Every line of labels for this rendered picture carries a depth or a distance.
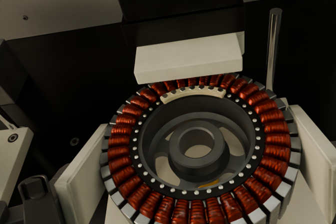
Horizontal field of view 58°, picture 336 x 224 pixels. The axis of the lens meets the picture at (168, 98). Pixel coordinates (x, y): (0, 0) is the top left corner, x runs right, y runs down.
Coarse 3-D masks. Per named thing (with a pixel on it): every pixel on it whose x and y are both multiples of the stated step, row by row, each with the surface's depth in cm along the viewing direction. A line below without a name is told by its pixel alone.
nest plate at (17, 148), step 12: (0, 132) 30; (12, 132) 29; (24, 132) 29; (0, 144) 29; (12, 144) 28; (24, 144) 29; (0, 156) 28; (12, 156) 27; (24, 156) 28; (0, 168) 27; (12, 168) 27; (0, 180) 26; (12, 180) 26; (0, 192) 25
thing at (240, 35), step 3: (237, 33) 28; (240, 33) 28; (243, 33) 28; (237, 36) 28; (240, 36) 28; (243, 36) 28; (240, 39) 28; (243, 39) 29; (240, 42) 29; (243, 42) 29; (240, 45) 29; (243, 45) 29; (240, 48) 29; (243, 48) 30; (243, 51) 30
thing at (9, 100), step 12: (0, 48) 33; (0, 60) 32; (12, 60) 34; (0, 72) 32; (12, 72) 34; (24, 72) 36; (0, 84) 32; (12, 84) 34; (0, 96) 33; (12, 96) 34
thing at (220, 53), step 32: (128, 0) 16; (160, 0) 16; (192, 0) 16; (224, 0) 16; (128, 32) 18; (160, 32) 18; (192, 32) 18; (224, 32) 18; (160, 64) 17; (192, 64) 16; (224, 64) 16
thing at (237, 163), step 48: (144, 96) 20; (192, 96) 19; (240, 96) 18; (144, 144) 18; (192, 144) 20; (288, 144) 16; (144, 192) 15; (192, 192) 15; (240, 192) 14; (288, 192) 14
